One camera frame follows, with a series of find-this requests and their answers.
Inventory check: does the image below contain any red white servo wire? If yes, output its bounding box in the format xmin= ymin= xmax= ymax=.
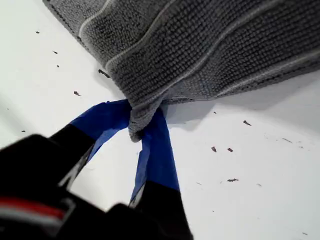
xmin=0 ymin=196 xmax=77 ymax=226

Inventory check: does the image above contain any grey white-striped towel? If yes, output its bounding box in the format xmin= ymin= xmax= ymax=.
xmin=42 ymin=0 xmax=320 ymax=143

